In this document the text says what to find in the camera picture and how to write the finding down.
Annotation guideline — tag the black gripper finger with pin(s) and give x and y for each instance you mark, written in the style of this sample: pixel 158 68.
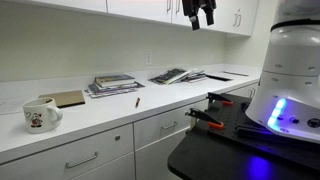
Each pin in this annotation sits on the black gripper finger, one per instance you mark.
pixel 194 22
pixel 209 16

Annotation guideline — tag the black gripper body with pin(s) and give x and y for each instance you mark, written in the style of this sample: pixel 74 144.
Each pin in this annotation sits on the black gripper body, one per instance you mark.
pixel 196 6

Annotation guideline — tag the dark pen with red end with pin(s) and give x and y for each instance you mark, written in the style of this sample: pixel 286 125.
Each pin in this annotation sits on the dark pen with red end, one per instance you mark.
pixel 137 102

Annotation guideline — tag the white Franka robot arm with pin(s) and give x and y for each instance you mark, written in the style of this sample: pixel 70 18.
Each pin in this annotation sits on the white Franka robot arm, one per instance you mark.
pixel 290 66

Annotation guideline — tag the white mug with cartoon print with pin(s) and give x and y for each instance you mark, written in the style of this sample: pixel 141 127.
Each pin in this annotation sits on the white mug with cartoon print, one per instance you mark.
pixel 40 116

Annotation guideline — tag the white upper cabinet door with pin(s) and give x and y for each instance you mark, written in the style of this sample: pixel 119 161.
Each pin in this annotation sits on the white upper cabinet door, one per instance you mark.
pixel 140 8
pixel 73 4
pixel 203 20
pixel 226 16

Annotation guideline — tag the white cabinet door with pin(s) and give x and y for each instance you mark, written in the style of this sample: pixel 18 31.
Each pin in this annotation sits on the white cabinet door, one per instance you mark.
pixel 226 16
pixel 73 4
pixel 203 20
pixel 153 160
pixel 140 8

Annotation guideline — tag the fanned magazines with colourful covers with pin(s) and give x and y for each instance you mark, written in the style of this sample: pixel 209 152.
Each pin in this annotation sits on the fanned magazines with colourful covers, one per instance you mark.
pixel 196 77

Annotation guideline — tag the fanned dark magazine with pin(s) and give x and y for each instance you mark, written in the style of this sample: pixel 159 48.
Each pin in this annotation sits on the fanned dark magazine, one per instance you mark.
pixel 171 76

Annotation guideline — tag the black flat sheet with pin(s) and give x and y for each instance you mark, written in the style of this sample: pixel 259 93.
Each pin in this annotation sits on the black flat sheet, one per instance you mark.
pixel 218 78

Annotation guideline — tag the thin grey strip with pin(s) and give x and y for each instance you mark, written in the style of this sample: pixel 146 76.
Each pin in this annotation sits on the thin grey strip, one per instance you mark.
pixel 235 73

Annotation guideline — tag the white corner cabinet front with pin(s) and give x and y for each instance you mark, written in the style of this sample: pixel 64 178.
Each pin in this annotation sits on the white corner cabinet front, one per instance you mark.
pixel 241 90

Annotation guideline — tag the dark hardcover book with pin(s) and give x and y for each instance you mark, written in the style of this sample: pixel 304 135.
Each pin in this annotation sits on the dark hardcover book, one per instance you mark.
pixel 113 80

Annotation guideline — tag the black perforated mounting board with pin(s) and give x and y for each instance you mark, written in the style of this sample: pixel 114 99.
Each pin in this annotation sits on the black perforated mounting board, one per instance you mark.
pixel 233 123

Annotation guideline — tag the pile of magazines under book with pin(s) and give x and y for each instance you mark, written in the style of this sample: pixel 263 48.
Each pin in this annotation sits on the pile of magazines under book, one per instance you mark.
pixel 110 91

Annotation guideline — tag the narrow white drawer front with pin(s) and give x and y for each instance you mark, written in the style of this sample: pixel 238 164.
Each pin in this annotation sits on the narrow white drawer front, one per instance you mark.
pixel 156 125

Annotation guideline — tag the black cart table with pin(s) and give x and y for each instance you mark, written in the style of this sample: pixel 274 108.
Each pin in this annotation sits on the black cart table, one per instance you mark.
pixel 206 160

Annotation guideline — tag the round drawer lock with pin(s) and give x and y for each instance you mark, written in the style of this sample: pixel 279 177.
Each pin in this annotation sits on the round drawer lock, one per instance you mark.
pixel 117 137

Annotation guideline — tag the white lower cabinet door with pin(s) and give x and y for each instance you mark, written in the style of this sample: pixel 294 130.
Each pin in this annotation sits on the white lower cabinet door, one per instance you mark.
pixel 153 160

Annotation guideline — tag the brown flat notebook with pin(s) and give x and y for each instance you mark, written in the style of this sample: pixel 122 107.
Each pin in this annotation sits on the brown flat notebook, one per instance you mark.
pixel 65 97

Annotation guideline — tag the wide white drawer front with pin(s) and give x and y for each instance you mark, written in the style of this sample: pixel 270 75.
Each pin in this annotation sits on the wide white drawer front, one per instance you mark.
pixel 50 156

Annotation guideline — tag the white paper sheet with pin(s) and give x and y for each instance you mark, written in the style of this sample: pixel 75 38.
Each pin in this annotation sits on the white paper sheet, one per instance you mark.
pixel 10 106

